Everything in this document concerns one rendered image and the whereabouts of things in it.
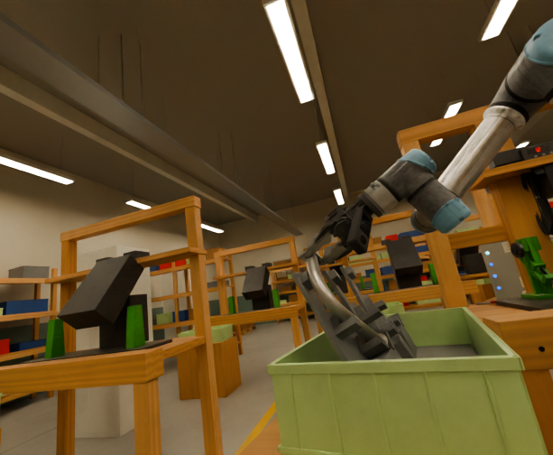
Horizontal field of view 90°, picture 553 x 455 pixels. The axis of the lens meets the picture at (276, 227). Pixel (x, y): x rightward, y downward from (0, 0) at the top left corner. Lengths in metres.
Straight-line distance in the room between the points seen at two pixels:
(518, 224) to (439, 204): 1.23
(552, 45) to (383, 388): 0.72
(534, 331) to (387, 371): 0.74
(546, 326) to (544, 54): 0.78
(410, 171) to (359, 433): 0.52
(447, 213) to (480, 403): 0.34
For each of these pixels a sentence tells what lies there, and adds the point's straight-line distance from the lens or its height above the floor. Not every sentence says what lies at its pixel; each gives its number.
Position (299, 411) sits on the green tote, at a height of 0.88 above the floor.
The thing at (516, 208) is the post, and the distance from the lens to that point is 1.91.
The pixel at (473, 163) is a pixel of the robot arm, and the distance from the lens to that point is 0.86.
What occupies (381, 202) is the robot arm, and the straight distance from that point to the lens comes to 0.68.
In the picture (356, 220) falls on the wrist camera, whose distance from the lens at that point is 0.66.
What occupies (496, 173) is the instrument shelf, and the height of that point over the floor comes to 1.51.
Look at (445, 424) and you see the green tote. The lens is 0.58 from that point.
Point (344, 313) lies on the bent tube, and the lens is 0.66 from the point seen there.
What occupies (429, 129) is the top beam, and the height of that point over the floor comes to 1.89.
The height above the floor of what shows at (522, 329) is 0.87.
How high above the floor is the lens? 1.10
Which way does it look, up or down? 13 degrees up
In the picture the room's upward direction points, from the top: 9 degrees counter-clockwise
